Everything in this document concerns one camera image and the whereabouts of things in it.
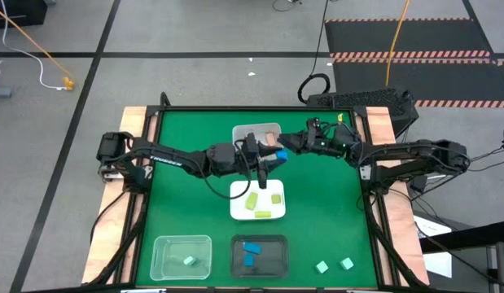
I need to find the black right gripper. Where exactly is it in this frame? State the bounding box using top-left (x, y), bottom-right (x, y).
top-left (278, 117), bottom-right (353, 158)

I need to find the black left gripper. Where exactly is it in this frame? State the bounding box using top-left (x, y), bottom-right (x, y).
top-left (234, 133), bottom-right (283, 190)

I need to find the white plastic storage bin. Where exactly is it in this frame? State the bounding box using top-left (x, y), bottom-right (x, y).
top-left (229, 179), bottom-right (286, 221)
top-left (231, 121), bottom-right (284, 162)

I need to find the green table mat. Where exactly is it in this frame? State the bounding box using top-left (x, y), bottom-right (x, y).
top-left (135, 109), bottom-right (379, 288)

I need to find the dark smoked plastic bin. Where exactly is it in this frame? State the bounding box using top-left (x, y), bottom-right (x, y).
top-left (230, 234), bottom-right (290, 279)

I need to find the clear plastic bin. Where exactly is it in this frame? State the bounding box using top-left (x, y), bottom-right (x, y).
top-left (149, 234), bottom-right (213, 282)

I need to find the black hazard-striped floor mat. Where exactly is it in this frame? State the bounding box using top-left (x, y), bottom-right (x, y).
top-left (323, 17), bottom-right (504, 109)

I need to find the white paper sheet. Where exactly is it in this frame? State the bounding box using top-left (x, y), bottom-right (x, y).
top-left (413, 214), bottom-right (454, 279)

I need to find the black metal beam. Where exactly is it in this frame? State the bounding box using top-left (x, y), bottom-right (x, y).
top-left (419, 221), bottom-right (504, 254)

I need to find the black floor box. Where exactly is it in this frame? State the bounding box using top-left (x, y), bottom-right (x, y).
top-left (0, 0), bottom-right (48, 30)

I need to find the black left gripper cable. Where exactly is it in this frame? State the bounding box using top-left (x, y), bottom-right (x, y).
top-left (202, 138), bottom-right (252, 200)

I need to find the black coiled floor cable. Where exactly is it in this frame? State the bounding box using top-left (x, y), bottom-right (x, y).
top-left (296, 0), bottom-right (332, 105)

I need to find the thin black floor cable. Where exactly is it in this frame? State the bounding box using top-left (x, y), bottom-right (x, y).
top-left (271, 0), bottom-right (305, 13)

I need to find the orange floor cable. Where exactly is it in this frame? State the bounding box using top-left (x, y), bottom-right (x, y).
top-left (0, 2), bottom-right (73, 82)
top-left (383, 0), bottom-right (412, 88)

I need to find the white floor cable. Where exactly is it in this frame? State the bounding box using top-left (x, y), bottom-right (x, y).
top-left (0, 0), bottom-right (68, 90)

